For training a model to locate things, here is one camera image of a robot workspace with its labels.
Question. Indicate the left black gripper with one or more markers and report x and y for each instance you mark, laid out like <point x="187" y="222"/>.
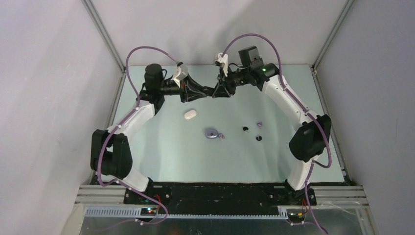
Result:
<point x="190" y="90"/>

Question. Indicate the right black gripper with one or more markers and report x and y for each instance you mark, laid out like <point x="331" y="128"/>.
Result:
<point x="220" y="90"/>

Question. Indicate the white earbud charging case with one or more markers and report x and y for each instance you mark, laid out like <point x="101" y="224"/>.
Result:
<point x="190" y="114"/>

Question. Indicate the purple earbud charging case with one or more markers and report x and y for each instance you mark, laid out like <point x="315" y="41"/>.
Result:
<point x="211" y="133"/>

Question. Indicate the black earbud charging case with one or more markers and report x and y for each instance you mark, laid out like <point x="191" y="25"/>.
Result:
<point x="208" y="91"/>

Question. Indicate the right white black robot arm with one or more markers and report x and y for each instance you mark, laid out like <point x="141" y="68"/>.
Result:
<point x="312" y="131"/>

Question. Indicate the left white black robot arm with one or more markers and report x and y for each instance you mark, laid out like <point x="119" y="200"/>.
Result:
<point x="111" y="153"/>

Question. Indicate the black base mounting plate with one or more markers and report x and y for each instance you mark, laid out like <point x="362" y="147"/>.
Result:
<point x="227" y="199"/>

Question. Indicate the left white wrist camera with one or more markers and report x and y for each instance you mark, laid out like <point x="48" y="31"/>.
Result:
<point x="180" y="74"/>

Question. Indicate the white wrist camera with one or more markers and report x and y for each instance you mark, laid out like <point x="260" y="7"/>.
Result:
<point x="221" y="60"/>
<point x="180" y="74"/>

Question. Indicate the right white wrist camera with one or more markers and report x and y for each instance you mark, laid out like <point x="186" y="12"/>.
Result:
<point x="221" y="60"/>

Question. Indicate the left aluminium frame post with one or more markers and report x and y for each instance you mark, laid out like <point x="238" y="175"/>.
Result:
<point x="103" y="32"/>

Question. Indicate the aluminium frame post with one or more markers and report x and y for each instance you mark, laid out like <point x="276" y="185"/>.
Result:
<point x="332" y="33"/>
<point x="103" y="32"/>

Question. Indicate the aluminium front frame rail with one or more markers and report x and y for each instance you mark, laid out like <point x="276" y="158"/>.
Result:
<point x="347" y="197"/>

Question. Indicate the right aluminium frame post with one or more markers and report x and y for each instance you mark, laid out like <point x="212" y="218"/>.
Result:
<point x="332" y="33"/>

